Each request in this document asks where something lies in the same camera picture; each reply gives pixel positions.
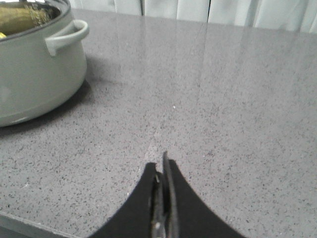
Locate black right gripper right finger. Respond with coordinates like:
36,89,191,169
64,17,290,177
162,151,245,238

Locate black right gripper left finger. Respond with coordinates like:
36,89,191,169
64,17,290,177
90,162,159,238

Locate pale green electric pot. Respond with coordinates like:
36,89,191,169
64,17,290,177
0,0,89,126

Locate white pleated curtain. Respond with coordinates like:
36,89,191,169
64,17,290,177
70,0,317,34

